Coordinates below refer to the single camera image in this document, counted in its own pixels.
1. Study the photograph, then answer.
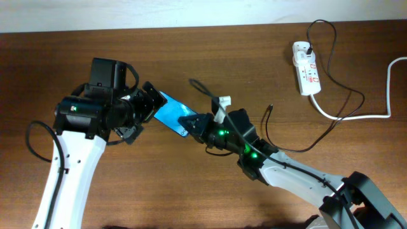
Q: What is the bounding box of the black charging cable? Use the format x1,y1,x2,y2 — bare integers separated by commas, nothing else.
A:
261,19,366,153

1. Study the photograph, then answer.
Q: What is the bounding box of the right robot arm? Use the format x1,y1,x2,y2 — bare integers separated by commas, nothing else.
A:
179,109,406,228

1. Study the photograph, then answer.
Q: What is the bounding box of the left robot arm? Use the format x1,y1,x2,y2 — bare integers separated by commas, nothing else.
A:
32,58,167,228

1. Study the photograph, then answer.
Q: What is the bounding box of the blue Samsung smartphone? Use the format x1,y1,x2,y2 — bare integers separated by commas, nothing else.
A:
154,91,197,137

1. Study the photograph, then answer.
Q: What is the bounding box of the white power strip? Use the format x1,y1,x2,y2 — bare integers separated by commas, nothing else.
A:
292,41,321,96

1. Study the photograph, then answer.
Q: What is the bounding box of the white charger plug adapter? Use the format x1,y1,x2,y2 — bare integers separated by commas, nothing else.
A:
293,50,315,67

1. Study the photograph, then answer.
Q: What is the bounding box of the white power strip cord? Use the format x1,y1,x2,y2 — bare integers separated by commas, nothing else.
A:
309,56,407,121

